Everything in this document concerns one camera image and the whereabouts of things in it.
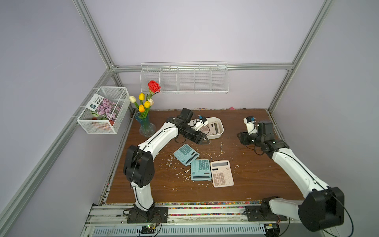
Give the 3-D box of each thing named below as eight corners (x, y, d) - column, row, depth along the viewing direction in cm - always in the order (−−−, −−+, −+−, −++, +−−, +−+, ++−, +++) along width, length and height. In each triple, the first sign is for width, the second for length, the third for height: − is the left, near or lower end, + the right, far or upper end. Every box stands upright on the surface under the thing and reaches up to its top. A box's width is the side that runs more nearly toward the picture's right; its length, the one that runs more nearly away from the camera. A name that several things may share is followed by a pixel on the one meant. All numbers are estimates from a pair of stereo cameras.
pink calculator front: (212, 187, 84) (212, 186, 82) (210, 162, 94) (210, 160, 92) (232, 187, 84) (233, 185, 82) (229, 161, 94) (229, 160, 92)
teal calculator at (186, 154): (173, 154, 97) (173, 152, 95) (186, 144, 102) (186, 141, 100) (185, 167, 92) (185, 165, 89) (198, 155, 97) (198, 153, 95)
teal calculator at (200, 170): (190, 180, 87) (190, 178, 84) (190, 161, 95) (190, 159, 92) (210, 180, 87) (211, 178, 84) (209, 161, 95) (210, 159, 92)
